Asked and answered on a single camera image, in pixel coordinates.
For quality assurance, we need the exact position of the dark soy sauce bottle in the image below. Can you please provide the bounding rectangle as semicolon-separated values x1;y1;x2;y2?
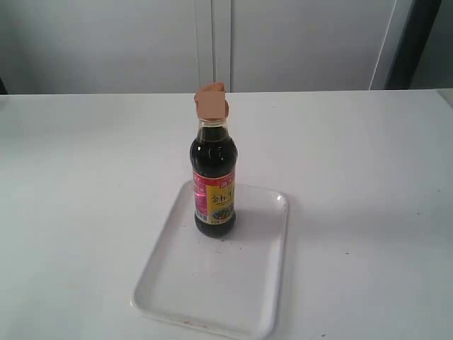
190;82;238;238

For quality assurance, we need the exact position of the white rectangular plastic tray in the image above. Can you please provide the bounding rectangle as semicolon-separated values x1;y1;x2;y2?
131;181;289;339

